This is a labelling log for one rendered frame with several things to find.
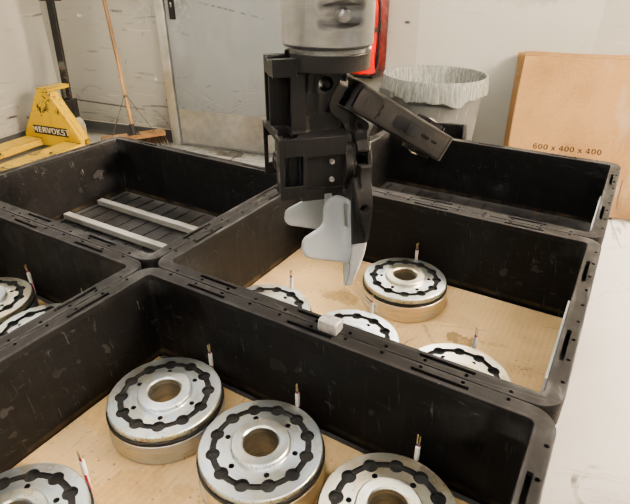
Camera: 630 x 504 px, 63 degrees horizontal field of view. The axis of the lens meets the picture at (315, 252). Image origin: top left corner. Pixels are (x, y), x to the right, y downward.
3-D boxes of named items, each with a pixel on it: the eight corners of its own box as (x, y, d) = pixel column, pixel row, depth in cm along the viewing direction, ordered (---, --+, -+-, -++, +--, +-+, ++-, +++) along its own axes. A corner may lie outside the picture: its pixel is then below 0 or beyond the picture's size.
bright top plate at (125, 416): (244, 392, 48) (244, 387, 47) (153, 464, 41) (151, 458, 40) (175, 347, 53) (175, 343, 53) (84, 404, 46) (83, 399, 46)
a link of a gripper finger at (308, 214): (280, 244, 56) (282, 172, 50) (332, 237, 58) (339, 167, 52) (287, 263, 54) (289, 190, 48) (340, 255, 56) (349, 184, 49)
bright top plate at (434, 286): (453, 270, 67) (453, 266, 66) (435, 312, 59) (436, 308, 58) (378, 255, 70) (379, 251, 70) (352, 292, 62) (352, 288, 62)
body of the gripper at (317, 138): (264, 178, 50) (258, 46, 44) (348, 170, 52) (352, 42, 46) (282, 210, 44) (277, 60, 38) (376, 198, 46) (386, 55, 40)
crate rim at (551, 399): (597, 259, 59) (603, 240, 58) (553, 438, 37) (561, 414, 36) (303, 190, 77) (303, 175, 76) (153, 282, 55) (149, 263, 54)
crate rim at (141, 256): (303, 190, 77) (303, 175, 76) (152, 282, 55) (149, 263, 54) (120, 147, 95) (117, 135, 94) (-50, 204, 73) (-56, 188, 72)
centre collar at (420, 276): (429, 273, 65) (429, 268, 65) (419, 292, 61) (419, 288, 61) (391, 264, 67) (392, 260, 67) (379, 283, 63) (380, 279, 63)
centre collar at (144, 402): (204, 391, 47) (203, 386, 47) (159, 424, 44) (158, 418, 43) (170, 368, 50) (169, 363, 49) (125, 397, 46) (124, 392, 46)
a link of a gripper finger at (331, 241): (300, 291, 50) (293, 196, 47) (358, 281, 51) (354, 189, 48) (308, 302, 47) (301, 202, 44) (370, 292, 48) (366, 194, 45)
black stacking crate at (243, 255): (575, 326, 64) (600, 245, 58) (525, 519, 42) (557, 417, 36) (304, 247, 82) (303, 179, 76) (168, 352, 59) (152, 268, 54)
